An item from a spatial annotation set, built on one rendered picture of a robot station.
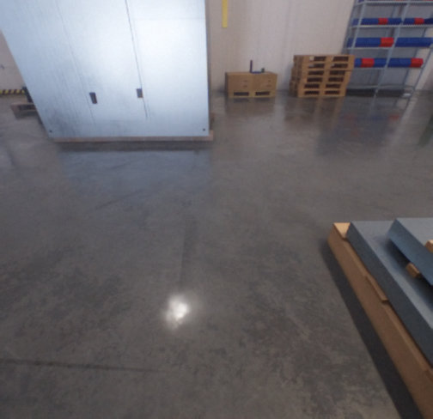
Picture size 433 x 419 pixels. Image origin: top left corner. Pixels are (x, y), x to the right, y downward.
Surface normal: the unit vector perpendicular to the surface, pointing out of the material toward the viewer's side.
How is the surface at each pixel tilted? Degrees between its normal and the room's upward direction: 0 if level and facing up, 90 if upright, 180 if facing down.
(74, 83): 90
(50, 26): 90
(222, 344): 0
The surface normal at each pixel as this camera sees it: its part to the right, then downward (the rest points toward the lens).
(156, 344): -0.01, -0.82
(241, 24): -0.01, 0.58
